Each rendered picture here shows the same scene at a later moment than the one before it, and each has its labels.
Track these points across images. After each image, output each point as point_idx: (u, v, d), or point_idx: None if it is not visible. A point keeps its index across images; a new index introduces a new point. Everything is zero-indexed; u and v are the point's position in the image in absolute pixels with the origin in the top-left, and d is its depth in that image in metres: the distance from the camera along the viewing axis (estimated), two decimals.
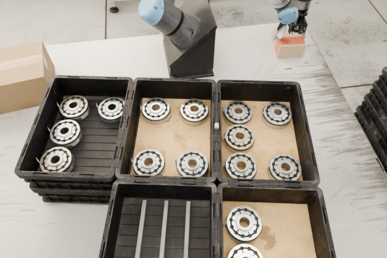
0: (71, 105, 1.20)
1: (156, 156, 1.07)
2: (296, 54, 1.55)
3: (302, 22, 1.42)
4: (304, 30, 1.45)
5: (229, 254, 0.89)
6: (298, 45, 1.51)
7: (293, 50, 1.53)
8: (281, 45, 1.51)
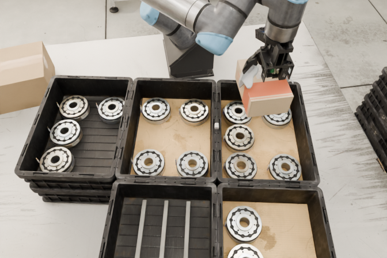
0: (71, 105, 1.20)
1: (156, 156, 1.07)
2: (277, 109, 0.92)
3: (284, 61, 0.80)
4: (289, 74, 0.82)
5: (229, 254, 0.89)
6: (280, 96, 0.88)
7: (273, 104, 0.90)
8: (251, 99, 0.88)
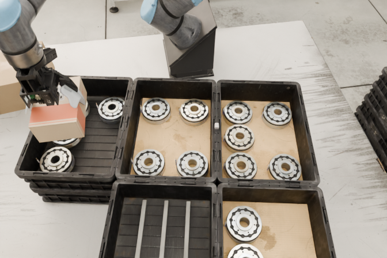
0: None
1: (156, 156, 1.07)
2: (69, 134, 0.87)
3: (41, 87, 0.75)
4: (54, 99, 0.77)
5: (229, 254, 0.89)
6: (61, 121, 0.83)
7: (59, 129, 0.85)
8: (29, 125, 0.83)
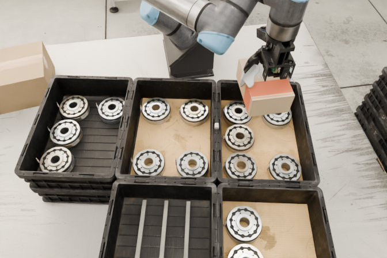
0: (71, 105, 1.20)
1: (156, 156, 1.07)
2: (279, 108, 0.92)
3: (285, 60, 0.80)
4: (291, 73, 0.82)
5: (229, 254, 0.89)
6: (281, 95, 0.88)
7: (274, 103, 0.90)
8: (252, 99, 0.88)
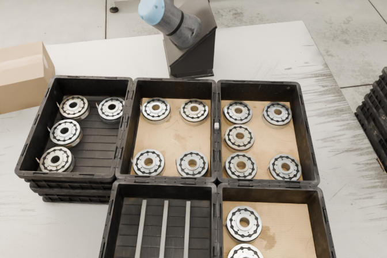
0: (71, 105, 1.20)
1: (156, 156, 1.07)
2: None
3: None
4: None
5: (229, 254, 0.89)
6: None
7: None
8: None
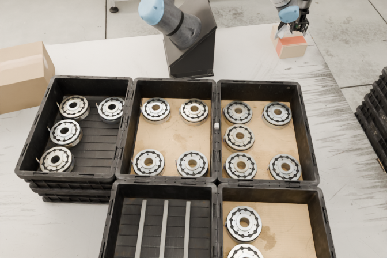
0: (71, 105, 1.20)
1: (156, 156, 1.07)
2: (298, 53, 1.55)
3: (303, 20, 1.42)
4: (306, 28, 1.44)
5: (229, 254, 0.89)
6: (299, 44, 1.51)
7: (295, 49, 1.53)
8: (283, 46, 1.50)
